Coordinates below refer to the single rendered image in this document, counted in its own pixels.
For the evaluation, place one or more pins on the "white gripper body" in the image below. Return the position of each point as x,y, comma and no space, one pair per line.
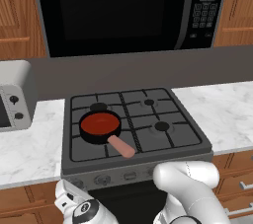
69,187

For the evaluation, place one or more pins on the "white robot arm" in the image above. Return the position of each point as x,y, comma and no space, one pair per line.
191,185

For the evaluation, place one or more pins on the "grey stove knob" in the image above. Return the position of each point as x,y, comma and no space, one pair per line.
77,183
102,179
151,170

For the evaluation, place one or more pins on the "red marinara sauce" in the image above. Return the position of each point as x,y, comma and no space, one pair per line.
99,124

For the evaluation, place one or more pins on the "wooden drawer front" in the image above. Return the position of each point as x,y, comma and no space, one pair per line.
242,219
235,182
19,195
237,160

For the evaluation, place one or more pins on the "black oven door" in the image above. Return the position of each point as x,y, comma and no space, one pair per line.
131,201

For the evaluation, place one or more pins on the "black toaster oven knob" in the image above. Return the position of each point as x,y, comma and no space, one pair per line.
14,99
18,115

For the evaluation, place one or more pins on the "grey gas hob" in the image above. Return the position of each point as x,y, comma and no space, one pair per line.
148,116

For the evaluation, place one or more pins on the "grey toaster oven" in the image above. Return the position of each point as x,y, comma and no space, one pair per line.
16,80

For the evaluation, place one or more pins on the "black microwave oven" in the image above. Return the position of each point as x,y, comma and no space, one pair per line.
112,7

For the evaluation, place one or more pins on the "wooden wall cupboard door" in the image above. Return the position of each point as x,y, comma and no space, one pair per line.
237,4
16,7

